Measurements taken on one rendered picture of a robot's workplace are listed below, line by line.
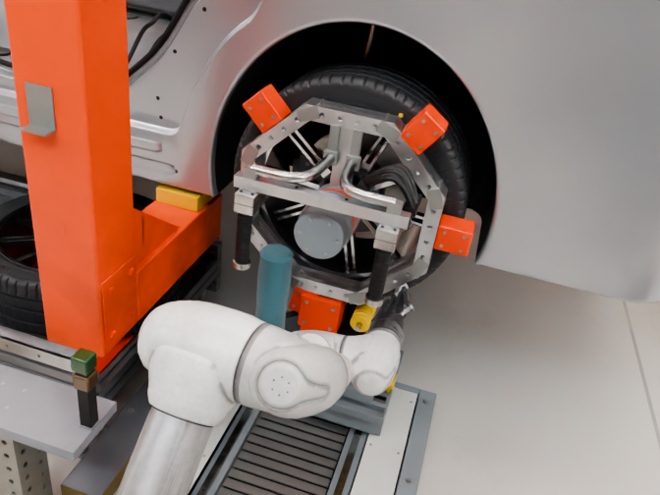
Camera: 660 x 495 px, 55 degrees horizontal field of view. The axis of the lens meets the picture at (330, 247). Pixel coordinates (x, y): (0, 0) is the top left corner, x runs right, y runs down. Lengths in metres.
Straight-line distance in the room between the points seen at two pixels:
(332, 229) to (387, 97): 0.36
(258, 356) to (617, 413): 1.95
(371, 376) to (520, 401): 1.19
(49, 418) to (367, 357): 0.75
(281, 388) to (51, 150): 0.76
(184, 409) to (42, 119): 0.69
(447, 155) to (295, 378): 0.89
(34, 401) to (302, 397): 0.92
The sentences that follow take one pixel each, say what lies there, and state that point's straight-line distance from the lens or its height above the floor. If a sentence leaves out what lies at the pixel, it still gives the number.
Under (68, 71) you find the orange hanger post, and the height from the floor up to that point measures 1.22.
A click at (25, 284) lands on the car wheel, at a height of 0.50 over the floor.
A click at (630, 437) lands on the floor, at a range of 2.62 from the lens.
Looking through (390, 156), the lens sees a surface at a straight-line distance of 1.78.
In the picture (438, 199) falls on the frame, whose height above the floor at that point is 0.95.
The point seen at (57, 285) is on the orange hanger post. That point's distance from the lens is 1.60.
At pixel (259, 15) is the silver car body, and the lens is 1.68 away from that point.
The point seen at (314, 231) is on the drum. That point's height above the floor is 0.86.
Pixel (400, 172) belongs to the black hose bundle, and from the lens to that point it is 1.46.
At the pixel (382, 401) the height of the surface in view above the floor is 0.18.
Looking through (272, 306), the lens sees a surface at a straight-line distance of 1.71.
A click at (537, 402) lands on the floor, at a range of 2.58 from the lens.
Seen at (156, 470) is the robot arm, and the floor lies 0.83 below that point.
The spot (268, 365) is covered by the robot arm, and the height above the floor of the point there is 1.01.
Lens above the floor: 1.61
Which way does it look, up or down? 31 degrees down
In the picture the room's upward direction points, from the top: 9 degrees clockwise
